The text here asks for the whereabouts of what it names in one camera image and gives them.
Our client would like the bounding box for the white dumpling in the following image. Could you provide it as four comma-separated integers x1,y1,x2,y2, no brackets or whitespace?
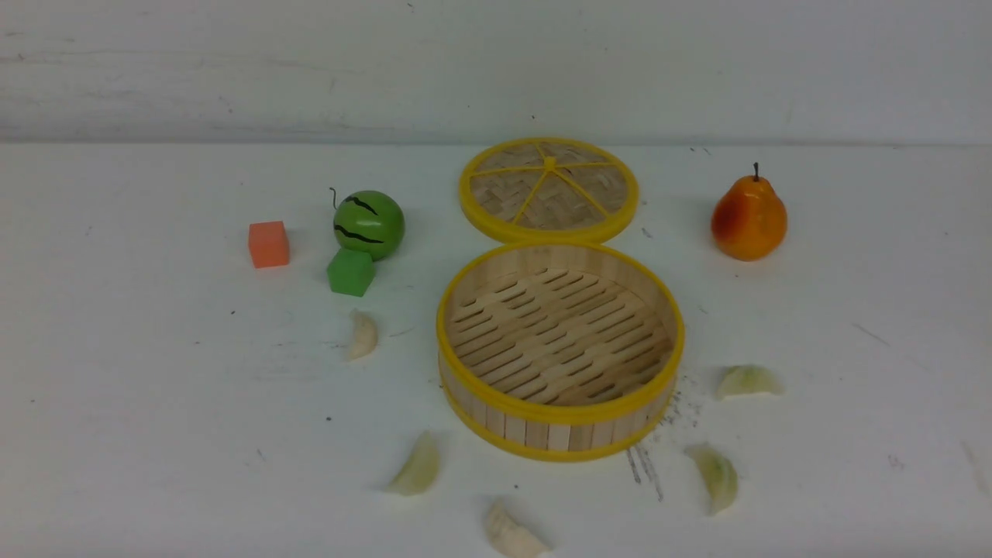
347,308,379,363
484,499,552,557

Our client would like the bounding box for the pale green dumpling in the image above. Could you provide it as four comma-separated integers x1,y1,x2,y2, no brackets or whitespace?
384,431,442,497
715,365,784,401
684,444,739,517

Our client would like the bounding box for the bamboo steamer tray yellow rim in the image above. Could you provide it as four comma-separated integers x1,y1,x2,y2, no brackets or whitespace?
436,241,685,463

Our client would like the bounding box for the bamboo steamer lid yellow rim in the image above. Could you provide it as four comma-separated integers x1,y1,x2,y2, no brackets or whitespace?
458,137,640,244

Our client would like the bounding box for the green toy watermelon ball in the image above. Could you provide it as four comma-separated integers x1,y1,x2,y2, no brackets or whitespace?
332,190,406,261

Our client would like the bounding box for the green cube block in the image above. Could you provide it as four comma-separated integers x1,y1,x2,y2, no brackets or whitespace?
326,248,376,298

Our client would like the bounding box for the orange cube block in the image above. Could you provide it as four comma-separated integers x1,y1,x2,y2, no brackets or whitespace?
247,220,291,269

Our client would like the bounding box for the orange toy pear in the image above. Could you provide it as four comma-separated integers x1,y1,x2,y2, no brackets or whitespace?
710,162,789,262

